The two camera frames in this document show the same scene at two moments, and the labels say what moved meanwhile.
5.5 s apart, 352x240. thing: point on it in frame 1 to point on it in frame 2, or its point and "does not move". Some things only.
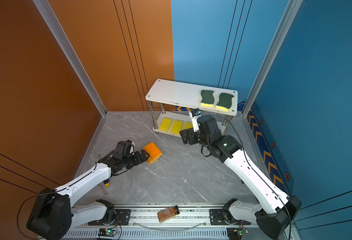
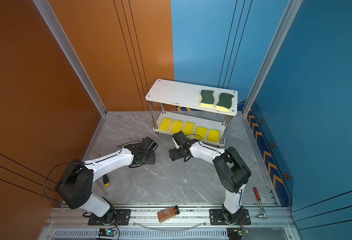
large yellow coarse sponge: [188, 125] does not move
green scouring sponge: [224, 101] does not move
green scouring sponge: [207, 98] does not move
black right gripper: [190, 133] to [176, 156]
